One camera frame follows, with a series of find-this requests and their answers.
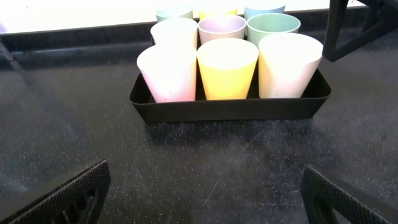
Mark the black tray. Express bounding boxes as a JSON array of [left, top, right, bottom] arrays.
[[129, 37, 331, 123]]

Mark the white cup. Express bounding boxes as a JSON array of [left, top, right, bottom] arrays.
[[150, 17, 199, 49], [257, 32, 324, 100]]

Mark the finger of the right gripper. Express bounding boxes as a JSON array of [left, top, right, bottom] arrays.
[[322, 0, 398, 62]]

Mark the green cup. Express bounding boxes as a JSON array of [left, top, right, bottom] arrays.
[[246, 12, 302, 47], [155, 7, 194, 22]]

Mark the blue cup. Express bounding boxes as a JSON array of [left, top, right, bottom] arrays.
[[244, 4, 286, 21]]

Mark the grey cup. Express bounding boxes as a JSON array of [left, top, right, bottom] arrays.
[[198, 14, 248, 44]]

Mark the yellow cup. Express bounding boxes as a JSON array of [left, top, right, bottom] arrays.
[[197, 37, 259, 101], [198, 7, 239, 20]]

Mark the pink cup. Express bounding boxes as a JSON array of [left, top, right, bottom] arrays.
[[136, 44, 198, 103]]

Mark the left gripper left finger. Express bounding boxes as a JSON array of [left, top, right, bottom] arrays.
[[0, 159, 111, 224]]

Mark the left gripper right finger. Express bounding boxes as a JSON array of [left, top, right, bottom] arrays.
[[299, 166, 398, 224]]

